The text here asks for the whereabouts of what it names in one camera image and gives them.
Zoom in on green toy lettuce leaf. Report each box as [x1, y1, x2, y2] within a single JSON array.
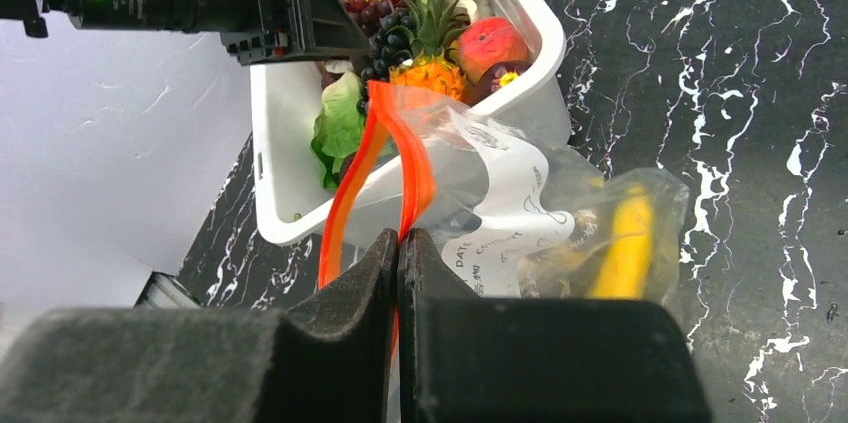
[[309, 71, 366, 191]]

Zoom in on clear zip top bag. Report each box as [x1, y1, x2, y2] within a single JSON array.
[[317, 80, 692, 315]]

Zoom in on yellow toy banana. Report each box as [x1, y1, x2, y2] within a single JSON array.
[[588, 184, 656, 300]]

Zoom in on orange toy pineapple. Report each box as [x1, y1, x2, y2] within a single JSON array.
[[389, 0, 469, 102]]

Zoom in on dark purple toy fruit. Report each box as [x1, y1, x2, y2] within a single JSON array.
[[466, 60, 532, 107]]

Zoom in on dark blue toy grapes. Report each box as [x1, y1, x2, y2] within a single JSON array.
[[357, 8, 416, 116]]

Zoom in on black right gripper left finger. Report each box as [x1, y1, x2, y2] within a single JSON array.
[[1, 230, 399, 422]]

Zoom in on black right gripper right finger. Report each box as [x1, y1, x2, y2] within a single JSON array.
[[397, 229, 712, 422]]

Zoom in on white plastic bin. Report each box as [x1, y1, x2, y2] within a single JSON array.
[[250, 0, 572, 245]]

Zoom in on red toy grapes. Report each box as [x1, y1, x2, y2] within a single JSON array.
[[339, 0, 413, 37]]

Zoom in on red toy peach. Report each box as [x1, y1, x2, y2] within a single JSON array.
[[458, 17, 529, 84]]

